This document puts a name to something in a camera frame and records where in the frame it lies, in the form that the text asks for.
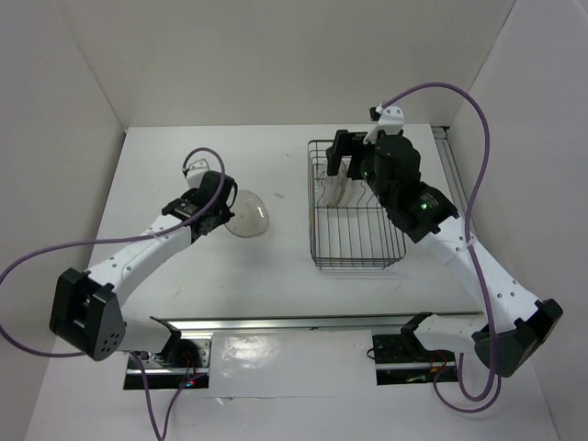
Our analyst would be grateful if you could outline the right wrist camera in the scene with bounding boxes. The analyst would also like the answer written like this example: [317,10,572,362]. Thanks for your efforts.
[363,105,404,144]

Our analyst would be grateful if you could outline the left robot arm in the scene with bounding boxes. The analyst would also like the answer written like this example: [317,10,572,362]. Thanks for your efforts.
[50,171,238,367]

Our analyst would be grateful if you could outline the aluminium front rail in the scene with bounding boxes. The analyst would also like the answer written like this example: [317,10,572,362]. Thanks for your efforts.
[151,311,483,336]

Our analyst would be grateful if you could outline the base mount plate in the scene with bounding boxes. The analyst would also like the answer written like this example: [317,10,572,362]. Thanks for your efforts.
[138,334,213,390]
[366,334,458,386]

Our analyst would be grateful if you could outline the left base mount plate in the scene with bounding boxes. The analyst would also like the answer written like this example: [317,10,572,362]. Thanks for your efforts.
[138,334,213,390]

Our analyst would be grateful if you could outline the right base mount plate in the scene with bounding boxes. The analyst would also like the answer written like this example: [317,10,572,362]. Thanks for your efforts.
[366,334,458,386]

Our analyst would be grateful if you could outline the grey wire dish rack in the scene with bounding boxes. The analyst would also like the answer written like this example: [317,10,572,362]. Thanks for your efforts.
[307,140,407,270]

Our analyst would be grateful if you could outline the aluminium side rail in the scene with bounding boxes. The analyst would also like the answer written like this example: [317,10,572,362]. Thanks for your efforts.
[431,126,468,215]

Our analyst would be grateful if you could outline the clear plate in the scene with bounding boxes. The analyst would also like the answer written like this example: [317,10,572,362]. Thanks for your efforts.
[321,158,350,206]
[328,178,362,208]

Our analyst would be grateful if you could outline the smoky plate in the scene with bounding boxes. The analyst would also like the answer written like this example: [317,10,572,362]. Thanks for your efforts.
[320,172,356,209]
[225,190,270,238]

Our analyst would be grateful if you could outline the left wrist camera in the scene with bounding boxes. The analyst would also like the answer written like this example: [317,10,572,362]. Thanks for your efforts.
[182,158,210,186]

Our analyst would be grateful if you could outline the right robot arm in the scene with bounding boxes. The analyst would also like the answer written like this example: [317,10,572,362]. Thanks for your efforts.
[326,130,563,378]

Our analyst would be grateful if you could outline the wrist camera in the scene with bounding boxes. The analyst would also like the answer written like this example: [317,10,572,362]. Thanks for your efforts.
[182,158,210,186]
[363,105,404,144]

